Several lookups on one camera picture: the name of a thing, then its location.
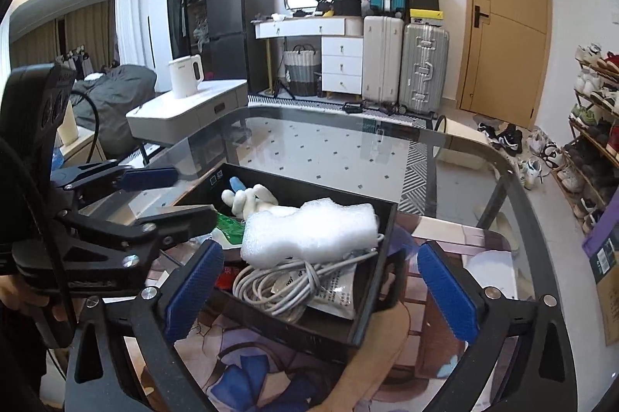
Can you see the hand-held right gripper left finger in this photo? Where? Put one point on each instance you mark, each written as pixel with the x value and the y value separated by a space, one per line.
pixel 193 291

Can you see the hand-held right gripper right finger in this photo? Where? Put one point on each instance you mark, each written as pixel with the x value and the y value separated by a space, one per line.
pixel 447 291

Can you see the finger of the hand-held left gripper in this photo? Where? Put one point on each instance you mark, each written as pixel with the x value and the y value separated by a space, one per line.
pixel 188 218
pixel 150 177

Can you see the green packet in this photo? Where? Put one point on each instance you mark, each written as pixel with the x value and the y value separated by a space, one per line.
pixel 229 230

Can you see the white plush toy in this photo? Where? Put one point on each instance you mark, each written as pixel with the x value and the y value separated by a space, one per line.
pixel 251 199

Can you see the white medicine packet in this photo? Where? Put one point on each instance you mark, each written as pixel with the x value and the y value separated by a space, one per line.
pixel 338 291

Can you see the black cardboard box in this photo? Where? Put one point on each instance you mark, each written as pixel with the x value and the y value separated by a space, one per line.
pixel 300 334

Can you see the white foam block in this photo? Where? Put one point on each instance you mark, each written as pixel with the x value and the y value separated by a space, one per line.
pixel 309 233

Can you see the person's left hand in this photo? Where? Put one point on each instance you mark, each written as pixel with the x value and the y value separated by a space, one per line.
pixel 14 293

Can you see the wooden cabinet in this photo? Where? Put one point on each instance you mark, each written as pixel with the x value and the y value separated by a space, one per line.
pixel 80 146

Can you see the cream plastic container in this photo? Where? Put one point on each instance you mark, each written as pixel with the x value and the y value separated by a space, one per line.
pixel 67 129

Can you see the dark grey duvet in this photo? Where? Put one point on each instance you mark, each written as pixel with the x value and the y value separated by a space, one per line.
pixel 116 102

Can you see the white side table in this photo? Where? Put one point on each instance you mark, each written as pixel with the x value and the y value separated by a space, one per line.
pixel 193 107

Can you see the white electric kettle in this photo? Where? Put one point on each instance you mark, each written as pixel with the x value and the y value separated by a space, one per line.
pixel 183 76

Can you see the purple box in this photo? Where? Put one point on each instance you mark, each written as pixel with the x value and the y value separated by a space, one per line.
pixel 604 247

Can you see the shoes on floor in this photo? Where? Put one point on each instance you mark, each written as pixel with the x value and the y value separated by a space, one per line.
pixel 517 143

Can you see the brown cardboard box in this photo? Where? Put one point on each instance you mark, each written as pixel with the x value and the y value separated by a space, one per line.
pixel 610 305

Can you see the patterned floor rug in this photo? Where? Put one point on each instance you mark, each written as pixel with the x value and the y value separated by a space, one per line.
pixel 367 146

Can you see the brown curtains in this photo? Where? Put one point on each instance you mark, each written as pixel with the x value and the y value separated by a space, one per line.
pixel 72 30

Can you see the black fridge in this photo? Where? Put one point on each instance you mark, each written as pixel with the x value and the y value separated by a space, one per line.
pixel 237 20

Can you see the woven basket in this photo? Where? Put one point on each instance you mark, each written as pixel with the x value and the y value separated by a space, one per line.
pixel 300 71

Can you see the shoe rack with shoes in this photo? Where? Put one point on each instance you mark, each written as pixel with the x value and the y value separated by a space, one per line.
pixel 597 131

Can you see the white vanity desk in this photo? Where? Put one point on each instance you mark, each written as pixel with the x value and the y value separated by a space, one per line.
pixel 329 49

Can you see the silver suitcase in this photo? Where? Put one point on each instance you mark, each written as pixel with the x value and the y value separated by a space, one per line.
pixel 423 68

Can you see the white suitcase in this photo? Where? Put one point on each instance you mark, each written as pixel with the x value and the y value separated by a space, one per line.
pixel 382 59

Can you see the black bag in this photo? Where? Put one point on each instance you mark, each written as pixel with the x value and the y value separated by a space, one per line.
pixel 346 6

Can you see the wooden door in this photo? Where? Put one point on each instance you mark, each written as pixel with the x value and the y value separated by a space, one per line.
pixel 503 15

